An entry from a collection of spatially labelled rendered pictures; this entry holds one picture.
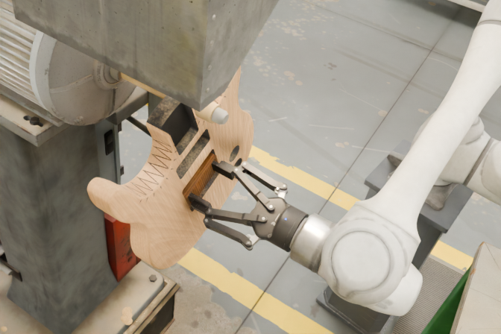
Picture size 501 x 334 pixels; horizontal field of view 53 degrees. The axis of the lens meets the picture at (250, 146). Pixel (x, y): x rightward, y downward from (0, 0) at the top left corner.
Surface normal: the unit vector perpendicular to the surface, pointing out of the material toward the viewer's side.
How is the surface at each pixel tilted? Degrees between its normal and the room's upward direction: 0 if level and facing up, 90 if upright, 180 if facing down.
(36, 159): 90
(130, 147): 0
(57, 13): 90
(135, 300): 8
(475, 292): 0
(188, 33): 90
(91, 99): 95
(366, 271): 46
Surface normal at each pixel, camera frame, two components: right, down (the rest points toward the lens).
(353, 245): -0.26, -0.08
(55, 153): 0.84, 0.44
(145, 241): -0.50, 0.44
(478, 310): 0.13, -0.74
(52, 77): 0.51, 0.58
